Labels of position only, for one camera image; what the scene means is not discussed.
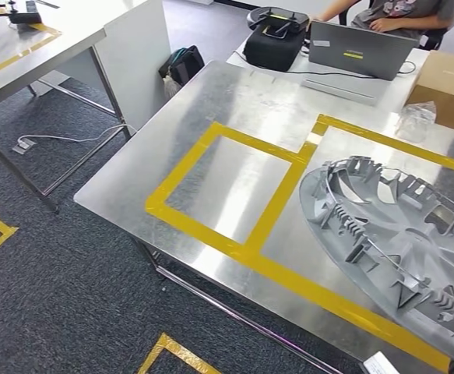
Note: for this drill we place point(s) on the steel top workbench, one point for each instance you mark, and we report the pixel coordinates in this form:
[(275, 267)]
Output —
[(211, 103)]

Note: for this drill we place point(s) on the grey laptop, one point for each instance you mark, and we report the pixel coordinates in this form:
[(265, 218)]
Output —
[(359, 49)]

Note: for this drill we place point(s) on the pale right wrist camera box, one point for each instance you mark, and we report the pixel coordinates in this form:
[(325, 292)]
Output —
[(380, 365)]

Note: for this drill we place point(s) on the black backpack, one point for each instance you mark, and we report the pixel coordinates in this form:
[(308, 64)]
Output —
[(188, 64)]

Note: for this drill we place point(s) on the black carry case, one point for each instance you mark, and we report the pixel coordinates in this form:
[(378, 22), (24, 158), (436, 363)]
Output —
[(269, 54)]

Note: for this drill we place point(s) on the black controller with antennas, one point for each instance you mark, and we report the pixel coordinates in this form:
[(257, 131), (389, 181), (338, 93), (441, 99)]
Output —
[(277, 18)]

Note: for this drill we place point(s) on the grey plastic wheel hubcap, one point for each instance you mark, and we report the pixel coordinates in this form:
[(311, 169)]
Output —
[(417, 242)]

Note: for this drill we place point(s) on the black desktop device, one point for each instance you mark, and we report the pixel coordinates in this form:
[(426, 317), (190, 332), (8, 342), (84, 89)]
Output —
[(26, 15)]

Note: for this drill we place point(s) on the yellow table tape outline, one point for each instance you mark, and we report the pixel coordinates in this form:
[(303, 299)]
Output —
[(16, 54)]

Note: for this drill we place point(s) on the flat silver device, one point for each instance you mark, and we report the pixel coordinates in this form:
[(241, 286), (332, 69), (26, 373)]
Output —
[(343, 90)]

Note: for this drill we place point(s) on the steel legged table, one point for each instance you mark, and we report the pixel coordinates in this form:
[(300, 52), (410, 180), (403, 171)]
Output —
[(36, 57)]

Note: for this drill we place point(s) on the clear plastic bag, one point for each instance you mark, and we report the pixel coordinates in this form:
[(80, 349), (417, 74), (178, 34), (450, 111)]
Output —
[(415, 121)]

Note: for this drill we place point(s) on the brown cardboard box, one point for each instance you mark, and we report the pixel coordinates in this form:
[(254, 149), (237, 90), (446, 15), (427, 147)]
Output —
[(444, 88)]

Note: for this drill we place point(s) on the person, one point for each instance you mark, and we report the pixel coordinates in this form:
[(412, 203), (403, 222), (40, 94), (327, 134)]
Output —
[(406, 10)]

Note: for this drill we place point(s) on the white desk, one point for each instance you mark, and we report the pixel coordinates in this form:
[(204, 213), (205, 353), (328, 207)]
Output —
[(396, 86)]

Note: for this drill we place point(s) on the grey floor socket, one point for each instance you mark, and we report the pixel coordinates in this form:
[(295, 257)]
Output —
[(24, 146)]

